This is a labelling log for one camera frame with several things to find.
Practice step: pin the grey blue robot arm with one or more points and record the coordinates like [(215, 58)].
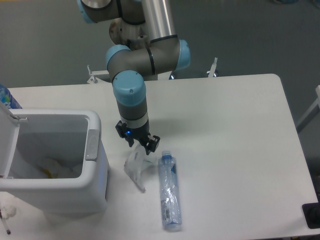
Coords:
[(157, 15)]

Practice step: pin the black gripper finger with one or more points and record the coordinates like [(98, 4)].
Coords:
[(150, 143), (124, 132)]

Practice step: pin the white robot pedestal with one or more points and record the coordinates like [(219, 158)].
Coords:
[(133, 42)]

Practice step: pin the white trash can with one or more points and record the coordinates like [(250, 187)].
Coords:
[(29, 134)]

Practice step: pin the white pedestal foot bracket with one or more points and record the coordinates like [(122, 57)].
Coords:
[(97, 73)]

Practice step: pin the white plastic wrapper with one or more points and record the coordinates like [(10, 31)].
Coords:
[(136, 163)]

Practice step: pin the black device at table edge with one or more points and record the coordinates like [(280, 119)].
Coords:
[(311, 213)]

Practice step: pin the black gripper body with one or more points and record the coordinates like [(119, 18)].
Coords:
[(140, 132)]

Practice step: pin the blue patterned container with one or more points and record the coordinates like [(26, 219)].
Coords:
[(7, 98)]

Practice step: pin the clear plastic water bottle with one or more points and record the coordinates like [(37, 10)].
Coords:
[(169, 192)]

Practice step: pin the white crumpled tissue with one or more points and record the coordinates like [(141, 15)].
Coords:
[(8, 211)]

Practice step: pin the white metal frame right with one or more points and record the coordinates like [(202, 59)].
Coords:
[(310, 113)]

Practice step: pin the trash inside can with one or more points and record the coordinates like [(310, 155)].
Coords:
[(56, 168)]

